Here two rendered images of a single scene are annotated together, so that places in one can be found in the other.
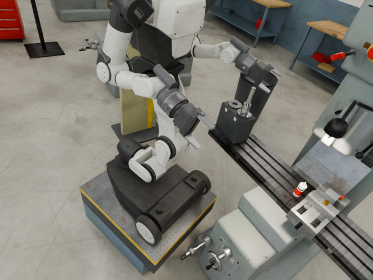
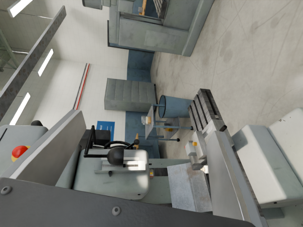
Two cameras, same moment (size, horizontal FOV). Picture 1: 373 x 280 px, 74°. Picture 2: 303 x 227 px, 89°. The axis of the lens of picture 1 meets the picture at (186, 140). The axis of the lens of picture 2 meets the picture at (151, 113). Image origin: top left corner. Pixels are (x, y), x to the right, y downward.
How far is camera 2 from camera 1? 78 cm
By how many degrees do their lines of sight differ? 79
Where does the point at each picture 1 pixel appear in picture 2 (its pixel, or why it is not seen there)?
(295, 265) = not seen: hidden behind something
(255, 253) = (292, 123)
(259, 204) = (264, 174)
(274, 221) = (252, 148)
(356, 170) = (174, 172)
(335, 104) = (107, 184)
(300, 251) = not seen: hidden behind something
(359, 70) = (62, 179)
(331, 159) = (183, 192)
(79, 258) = not seen: outside the picture
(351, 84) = (82, 183)
